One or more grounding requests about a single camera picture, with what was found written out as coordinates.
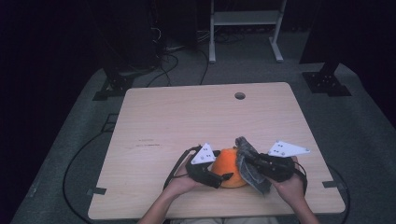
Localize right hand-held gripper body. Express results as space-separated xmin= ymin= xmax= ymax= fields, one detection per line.
xmin=262 ymin=140 xmax=311 ymax=183

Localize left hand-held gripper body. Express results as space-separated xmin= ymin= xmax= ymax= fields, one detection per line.
xmin=186 ymin=143 xmax=223 ymax=189

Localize orange plush toy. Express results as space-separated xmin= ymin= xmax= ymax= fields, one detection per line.
xmin=210 ymin=147 xmax=248 ymax=189

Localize grey fuzzy cloth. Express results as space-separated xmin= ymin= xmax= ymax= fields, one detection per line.
xmin=234 ymin=135 xmax=273 ymax=194

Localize person's left hand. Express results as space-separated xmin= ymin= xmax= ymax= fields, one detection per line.
xmin=165 ymin=157 xmax=200 ymax=198

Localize person's right hand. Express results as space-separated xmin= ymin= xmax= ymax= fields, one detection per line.
xmin=270 ymin=157 xmax=307 ymax=208

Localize grey tape strip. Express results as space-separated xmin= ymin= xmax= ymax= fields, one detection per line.
xmin=321 ymin=180 xmax=347 ymax=189
xmin=86 ymin=187 xmax=107 ymax=197

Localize black stand base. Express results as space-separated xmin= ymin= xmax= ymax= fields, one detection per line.
xmin=302 ymin=60 xmax=353 ymax=97
xmin=92 ymin=66 xmax=135 ymax=102

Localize white metal stand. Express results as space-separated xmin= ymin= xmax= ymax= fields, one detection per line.
xmin=208 ymin=0 xmax=288 ymax=64

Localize dark equipment cabinet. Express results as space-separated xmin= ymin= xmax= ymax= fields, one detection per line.
xmin=102 ymin=0 xmax=163 ymax=73

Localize right hand-held gripper cable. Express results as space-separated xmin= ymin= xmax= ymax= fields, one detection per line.
xmin=292 ymin=161 xmax=308 ymax=196

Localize black floor cable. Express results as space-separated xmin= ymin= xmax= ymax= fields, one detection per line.
xmin=326 ymin=162 xmax=351 ymax=224
xmin=63 ymin=130 xmax=108 ymax=224

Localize thin black cable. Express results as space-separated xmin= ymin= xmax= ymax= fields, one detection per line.
xmin=199 ymin=48 xmax=210 ymax=86

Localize tangle of black cables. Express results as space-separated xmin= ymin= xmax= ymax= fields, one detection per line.
xmin=146 ymin=50 xmax=180 ymax=88

